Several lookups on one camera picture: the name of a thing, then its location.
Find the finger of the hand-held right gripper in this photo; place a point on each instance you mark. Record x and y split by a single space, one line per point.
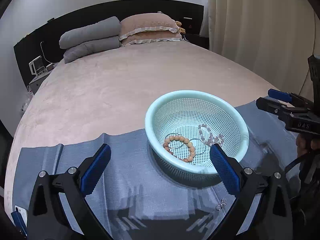
268 106
278 94

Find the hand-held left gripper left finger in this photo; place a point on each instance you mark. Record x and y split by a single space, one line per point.
96 170

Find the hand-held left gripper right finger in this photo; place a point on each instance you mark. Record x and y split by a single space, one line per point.
223 167

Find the small silver earring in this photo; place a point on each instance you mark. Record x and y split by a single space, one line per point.
218 207

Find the light green plastic basket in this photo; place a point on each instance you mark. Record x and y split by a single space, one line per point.
190 112

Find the person's right hand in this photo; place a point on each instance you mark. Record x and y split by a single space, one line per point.
302 145

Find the blue grey cloth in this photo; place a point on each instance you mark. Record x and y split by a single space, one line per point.
130 170

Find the cream curtain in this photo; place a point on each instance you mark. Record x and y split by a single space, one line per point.
255 35

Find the white smartphone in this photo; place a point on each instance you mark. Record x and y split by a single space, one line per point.
22 211

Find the small blue box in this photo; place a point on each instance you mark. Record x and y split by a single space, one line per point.
18 221

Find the dark nightstand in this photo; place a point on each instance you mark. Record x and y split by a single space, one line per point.
197 41

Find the plastic bag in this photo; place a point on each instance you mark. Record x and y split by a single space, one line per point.
27 102

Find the grey nightstand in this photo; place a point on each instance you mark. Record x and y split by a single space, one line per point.
37 82

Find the small cup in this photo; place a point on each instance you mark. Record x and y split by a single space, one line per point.
49 67

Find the brown teddy bear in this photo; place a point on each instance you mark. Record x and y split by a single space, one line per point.
179 26

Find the white electric kettle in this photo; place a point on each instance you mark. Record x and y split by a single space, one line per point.
36 65

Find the grey folded quilt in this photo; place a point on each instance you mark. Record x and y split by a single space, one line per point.
92 47
92 31

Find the pink frilled pillow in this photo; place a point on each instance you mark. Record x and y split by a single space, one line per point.
152 38
147 23

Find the black headboard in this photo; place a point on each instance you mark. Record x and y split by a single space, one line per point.
75 21

